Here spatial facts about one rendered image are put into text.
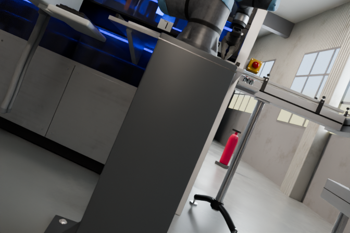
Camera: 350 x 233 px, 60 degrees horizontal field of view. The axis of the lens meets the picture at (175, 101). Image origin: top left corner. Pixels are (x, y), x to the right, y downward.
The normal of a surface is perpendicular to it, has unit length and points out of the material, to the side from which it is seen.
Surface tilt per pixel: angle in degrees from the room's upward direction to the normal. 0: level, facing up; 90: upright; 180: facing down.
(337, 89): 90
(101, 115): 90
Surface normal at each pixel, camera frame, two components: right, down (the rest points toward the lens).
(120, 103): -0.10, -0.04
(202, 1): -0.47, -0.15
